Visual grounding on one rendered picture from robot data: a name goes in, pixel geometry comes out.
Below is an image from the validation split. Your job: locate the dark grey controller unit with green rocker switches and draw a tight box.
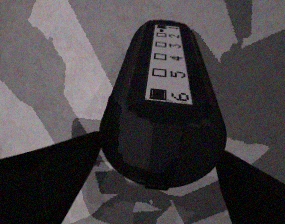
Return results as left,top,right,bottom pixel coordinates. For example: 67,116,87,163
99,19,227,191

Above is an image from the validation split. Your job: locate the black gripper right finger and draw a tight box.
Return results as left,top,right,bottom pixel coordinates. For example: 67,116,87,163
216,150,285,224

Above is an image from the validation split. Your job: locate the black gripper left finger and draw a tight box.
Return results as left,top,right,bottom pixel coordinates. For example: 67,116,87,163
0,131,101,224

